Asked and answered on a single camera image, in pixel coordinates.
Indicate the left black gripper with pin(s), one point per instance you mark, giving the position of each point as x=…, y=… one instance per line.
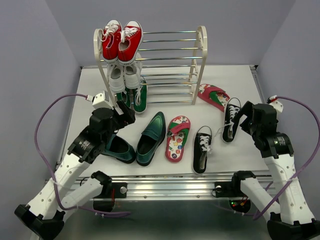
x=129, y=118

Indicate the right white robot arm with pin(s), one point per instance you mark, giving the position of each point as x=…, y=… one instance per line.
x=287, y=214

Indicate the left red canvas sneaker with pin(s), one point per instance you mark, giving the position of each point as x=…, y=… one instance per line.
x=110, y=40

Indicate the left green canvas sneaker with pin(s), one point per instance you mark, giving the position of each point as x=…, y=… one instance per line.
x=124, y=96

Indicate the left green leather loafer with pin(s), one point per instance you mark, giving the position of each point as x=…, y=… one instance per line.
x=120, y=149

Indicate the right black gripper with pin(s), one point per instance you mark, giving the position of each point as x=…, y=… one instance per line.
x=247, y=109

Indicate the aluminium mounting rail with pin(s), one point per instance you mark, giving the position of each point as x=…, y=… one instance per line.
x=181, y=187

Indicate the right red canvas sneaker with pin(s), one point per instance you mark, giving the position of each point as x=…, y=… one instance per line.
x=131, y=37

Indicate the white sneaker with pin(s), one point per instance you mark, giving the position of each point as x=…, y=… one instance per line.
x=132, y=74
x=115, y=76

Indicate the green leather loafer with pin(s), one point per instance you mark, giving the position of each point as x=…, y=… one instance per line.
x=151, y=138
x=120, y=149

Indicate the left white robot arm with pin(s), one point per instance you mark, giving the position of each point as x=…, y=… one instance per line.
x=47, y=212

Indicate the right green leather loafer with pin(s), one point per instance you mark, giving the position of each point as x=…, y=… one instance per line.
x=151, y=138

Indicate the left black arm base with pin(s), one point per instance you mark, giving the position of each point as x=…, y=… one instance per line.
x=106, y=201

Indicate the green canvas sneaker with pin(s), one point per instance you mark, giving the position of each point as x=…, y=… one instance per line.
x=124, y=96
x=139, y=90

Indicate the right green canvas sneaker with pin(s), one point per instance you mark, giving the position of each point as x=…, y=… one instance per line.
x=139, y=90

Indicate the black canvas sneaker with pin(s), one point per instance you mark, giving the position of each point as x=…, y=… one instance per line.
x=201, y=149
x=230, y=127

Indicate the pink patterned flip-flop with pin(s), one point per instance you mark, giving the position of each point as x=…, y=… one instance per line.
x=213, y=95
x=176, y=138

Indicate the left white sneaker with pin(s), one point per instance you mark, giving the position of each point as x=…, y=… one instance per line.
x=115, y=76

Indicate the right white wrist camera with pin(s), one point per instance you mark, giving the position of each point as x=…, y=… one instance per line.
x=275, y=103

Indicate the cream metal shoe rack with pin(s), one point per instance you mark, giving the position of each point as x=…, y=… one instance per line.
x=173, y=65

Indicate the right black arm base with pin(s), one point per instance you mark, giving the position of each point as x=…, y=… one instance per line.
x=237, y=200

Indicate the red canvas sneaker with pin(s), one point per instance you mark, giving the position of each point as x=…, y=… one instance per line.
x=131, y=37
x=110, y=40

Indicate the right white sneaker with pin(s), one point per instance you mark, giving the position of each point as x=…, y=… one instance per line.
x=132, y=74

